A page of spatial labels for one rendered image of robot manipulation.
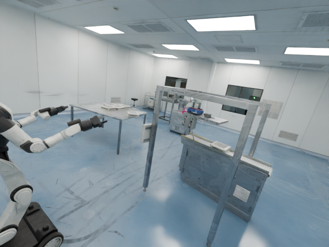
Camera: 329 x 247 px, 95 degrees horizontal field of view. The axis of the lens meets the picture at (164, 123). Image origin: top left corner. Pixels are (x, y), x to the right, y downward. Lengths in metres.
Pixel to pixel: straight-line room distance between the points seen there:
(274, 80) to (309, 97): 1.24
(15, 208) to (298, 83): 7.72
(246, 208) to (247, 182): 0.38
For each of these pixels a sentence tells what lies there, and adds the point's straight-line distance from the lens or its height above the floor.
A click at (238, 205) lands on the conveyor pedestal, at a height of 0.18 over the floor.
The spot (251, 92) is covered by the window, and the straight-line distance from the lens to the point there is 7.39.
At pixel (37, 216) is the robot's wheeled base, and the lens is 2.19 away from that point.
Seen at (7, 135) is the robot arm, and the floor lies 1.22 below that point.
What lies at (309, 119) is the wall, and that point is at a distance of 7.55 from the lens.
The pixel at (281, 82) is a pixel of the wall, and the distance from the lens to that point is 7.41.
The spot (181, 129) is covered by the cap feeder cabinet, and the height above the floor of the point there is 0.23.
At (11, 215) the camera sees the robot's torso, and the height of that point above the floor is 0.43.
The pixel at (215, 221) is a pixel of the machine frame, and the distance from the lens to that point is 1.98.
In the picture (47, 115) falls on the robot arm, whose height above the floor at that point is 1.17.
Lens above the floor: 1.69
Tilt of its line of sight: 15 degrees down
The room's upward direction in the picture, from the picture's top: 10 degrees clockwise
